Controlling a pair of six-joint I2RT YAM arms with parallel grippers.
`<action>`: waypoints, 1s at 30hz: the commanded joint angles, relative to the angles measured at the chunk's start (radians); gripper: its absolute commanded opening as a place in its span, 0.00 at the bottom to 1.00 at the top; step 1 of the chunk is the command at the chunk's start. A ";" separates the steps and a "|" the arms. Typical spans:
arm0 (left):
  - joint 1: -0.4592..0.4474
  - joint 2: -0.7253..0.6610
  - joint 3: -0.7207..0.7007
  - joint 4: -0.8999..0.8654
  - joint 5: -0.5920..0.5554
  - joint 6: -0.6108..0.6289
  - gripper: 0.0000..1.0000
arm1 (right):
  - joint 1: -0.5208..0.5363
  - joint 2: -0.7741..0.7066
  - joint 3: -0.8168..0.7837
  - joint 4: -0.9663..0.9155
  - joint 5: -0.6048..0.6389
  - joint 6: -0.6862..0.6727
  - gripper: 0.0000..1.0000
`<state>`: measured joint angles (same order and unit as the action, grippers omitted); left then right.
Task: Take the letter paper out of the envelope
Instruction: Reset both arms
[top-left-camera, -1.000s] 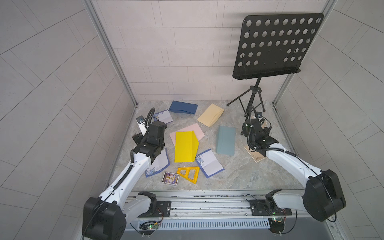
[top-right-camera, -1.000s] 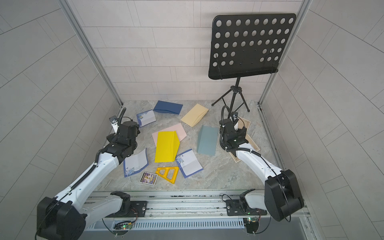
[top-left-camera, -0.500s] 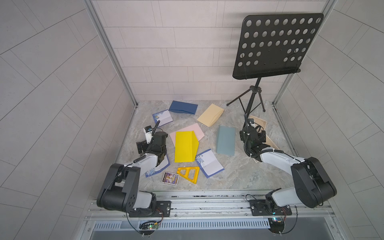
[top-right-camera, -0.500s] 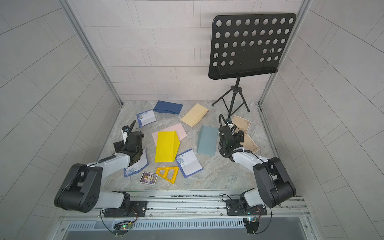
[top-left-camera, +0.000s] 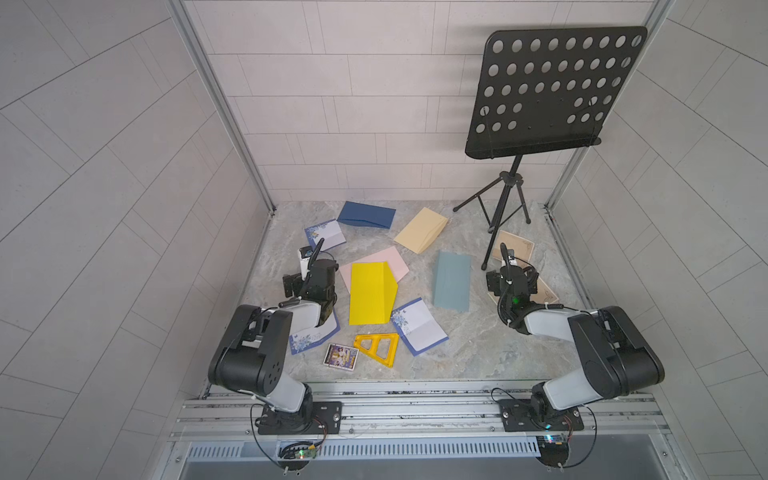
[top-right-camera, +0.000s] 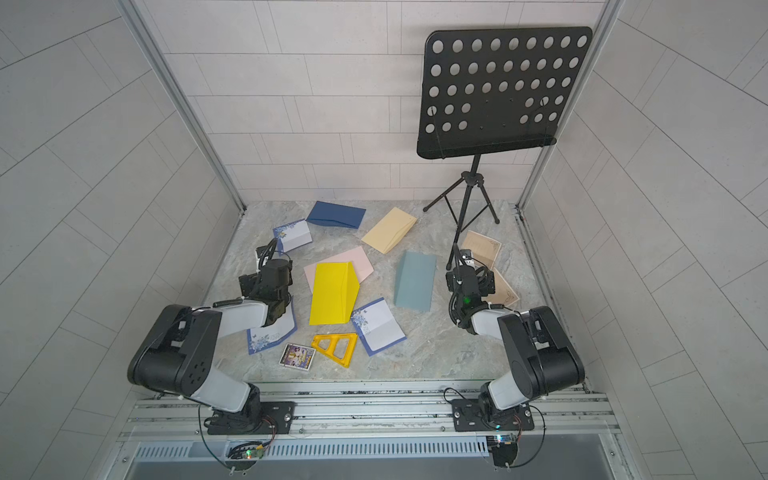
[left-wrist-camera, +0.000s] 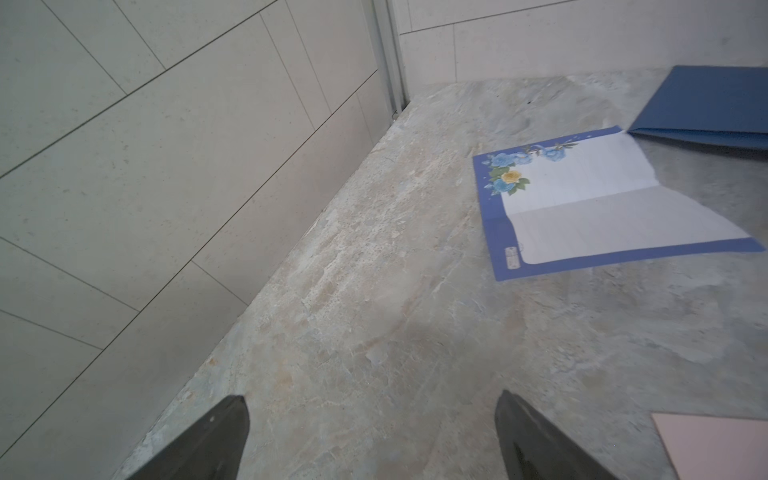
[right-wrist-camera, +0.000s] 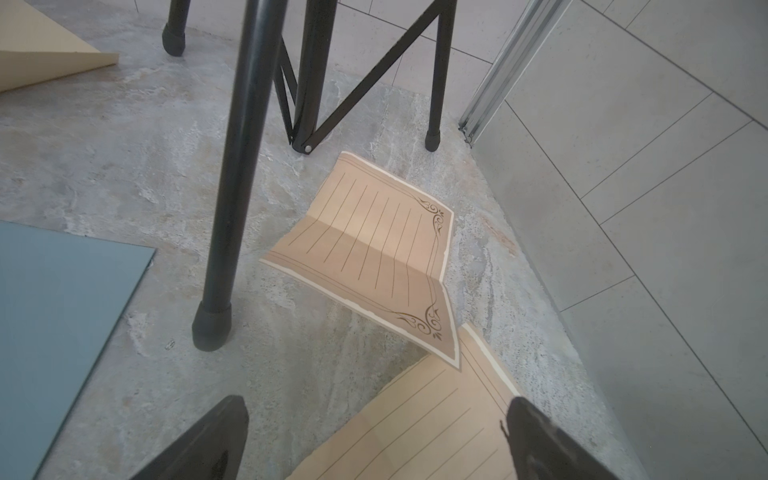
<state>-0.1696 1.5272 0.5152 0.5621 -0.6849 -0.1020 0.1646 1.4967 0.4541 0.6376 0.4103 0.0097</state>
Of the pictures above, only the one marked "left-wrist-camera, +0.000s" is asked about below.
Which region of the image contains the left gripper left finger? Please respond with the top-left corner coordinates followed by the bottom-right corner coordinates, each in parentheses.
top-left (130, 395), bottom-right (250, 480)

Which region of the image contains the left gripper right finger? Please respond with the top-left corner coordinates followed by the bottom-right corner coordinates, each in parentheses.
top-left (494, 390), bottom-right (616, 480)

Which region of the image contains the pink envelope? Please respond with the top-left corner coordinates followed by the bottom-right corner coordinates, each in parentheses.
top-left (651, 413), bottom-right (767, 480)

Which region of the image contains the navy blue envelope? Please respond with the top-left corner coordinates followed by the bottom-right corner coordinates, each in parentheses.
top-left (629, 66), bottom-right (767, 151)

